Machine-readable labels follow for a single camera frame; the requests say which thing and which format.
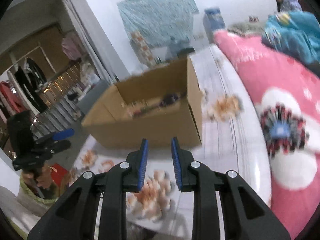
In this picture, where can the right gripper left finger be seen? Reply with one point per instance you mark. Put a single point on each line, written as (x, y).
(95, 203)

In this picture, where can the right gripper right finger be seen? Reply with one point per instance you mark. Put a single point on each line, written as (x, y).
(224, 204)

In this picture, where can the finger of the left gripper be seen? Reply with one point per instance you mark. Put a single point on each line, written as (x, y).
(62, 135)
(59, 146)

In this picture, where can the blue digital wrist watch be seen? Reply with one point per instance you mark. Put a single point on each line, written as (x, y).
(168, 100)

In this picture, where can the red packet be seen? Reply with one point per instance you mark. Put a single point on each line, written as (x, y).
(58, 173)

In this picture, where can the grey flat panel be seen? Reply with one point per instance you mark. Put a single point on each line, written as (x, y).
(87, 102)

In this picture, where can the black hanging garment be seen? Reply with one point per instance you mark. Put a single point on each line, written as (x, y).
(30, 77)

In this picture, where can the pink hanging garment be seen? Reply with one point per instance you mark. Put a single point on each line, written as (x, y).
(70, 46)

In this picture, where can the brown cardboard box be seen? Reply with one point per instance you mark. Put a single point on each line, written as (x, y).
(111, 123)

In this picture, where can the pink floral quilt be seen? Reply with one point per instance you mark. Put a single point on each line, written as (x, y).
(272, 78)

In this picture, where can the teal patterned hanging cloth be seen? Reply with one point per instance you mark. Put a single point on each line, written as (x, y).
(161, 22)

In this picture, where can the blue patterned blanket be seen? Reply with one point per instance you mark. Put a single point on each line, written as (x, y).
(294, 33)

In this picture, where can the blue water jug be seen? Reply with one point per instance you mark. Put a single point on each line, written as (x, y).
(213, 21)

